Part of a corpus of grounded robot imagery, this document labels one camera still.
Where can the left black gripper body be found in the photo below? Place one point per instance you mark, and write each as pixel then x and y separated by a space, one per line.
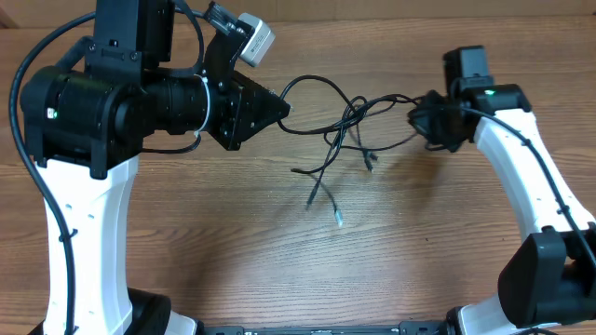
pixel 223 111

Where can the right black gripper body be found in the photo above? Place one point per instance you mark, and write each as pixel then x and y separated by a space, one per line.
pixel 431 120

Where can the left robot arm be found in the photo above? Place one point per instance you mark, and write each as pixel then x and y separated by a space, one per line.
pixel 79 126

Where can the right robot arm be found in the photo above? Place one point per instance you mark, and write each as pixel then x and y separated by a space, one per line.
pixel 550 280

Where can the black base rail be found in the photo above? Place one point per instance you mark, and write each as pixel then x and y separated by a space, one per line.
pixel 402 328

